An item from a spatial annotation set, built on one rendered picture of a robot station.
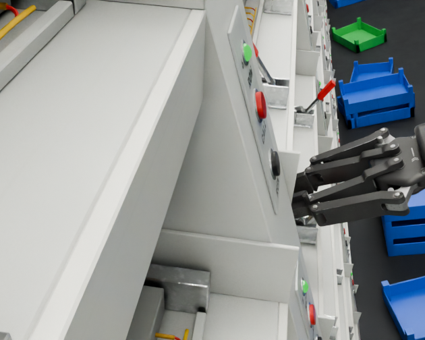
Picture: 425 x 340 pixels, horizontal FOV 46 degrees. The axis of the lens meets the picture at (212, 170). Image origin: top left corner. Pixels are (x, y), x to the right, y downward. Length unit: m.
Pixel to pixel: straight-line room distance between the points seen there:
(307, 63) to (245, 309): 0.73
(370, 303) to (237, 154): 1.47
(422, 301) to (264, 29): 1.19
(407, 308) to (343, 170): 1.12
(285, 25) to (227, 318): 0.49
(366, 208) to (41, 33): 0.42
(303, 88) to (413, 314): 0.92
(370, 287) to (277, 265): 1.45
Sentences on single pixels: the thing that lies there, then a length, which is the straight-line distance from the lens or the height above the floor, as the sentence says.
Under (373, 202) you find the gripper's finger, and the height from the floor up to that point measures 0.98.
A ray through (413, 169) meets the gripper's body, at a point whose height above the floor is 1.00.
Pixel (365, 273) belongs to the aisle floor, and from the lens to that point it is 1.79.
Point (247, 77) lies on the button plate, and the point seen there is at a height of 1.22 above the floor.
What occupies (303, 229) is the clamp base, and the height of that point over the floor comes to 0.91.
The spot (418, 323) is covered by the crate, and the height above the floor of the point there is 0.00.
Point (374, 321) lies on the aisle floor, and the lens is 1.67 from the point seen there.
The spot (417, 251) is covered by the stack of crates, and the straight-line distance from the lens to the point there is 1.83.
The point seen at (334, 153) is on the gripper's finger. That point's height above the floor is 0.98.
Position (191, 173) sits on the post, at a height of 1.19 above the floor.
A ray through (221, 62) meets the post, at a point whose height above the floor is 1.25.
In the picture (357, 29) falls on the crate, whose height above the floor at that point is 0.01.
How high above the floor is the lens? 1.34
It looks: 34 degrees down
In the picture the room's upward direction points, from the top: 19 degrees counter-clockwise
